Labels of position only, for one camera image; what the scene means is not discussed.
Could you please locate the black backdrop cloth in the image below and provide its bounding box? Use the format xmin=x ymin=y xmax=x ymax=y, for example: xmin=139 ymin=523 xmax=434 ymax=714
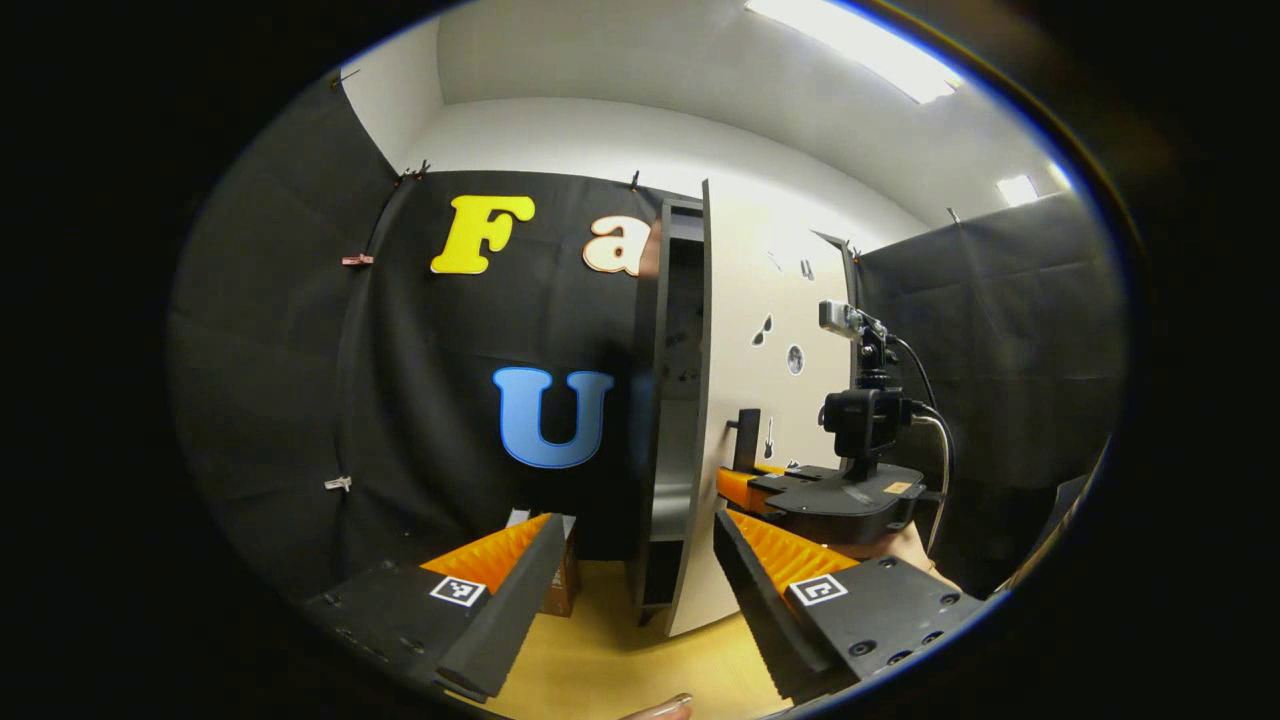
xmin=168 ymin=75 xmax=1126 ymax=601

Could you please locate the black door handle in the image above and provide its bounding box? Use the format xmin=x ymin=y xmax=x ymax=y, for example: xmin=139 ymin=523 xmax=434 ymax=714
xmin=727 ymin=408 xmax=763 ymax=473

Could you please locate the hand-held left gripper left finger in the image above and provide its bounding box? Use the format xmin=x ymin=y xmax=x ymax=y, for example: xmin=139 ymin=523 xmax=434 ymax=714
xmin=300 ymin=512 xmax=569 ymax=704

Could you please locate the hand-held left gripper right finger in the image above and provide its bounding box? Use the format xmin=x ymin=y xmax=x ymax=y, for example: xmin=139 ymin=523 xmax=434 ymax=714
xmin=712 ymin=508 xmax=1001 ymax=706

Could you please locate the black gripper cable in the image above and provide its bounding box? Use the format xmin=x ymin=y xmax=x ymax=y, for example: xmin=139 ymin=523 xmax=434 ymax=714
xmin=888 ymin=335 xmax=957 ymax=557

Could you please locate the long ceiling light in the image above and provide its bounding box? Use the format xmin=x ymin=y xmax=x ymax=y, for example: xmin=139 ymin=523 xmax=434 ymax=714
xmin=745 ymin=0 xmax=961 ymax=104

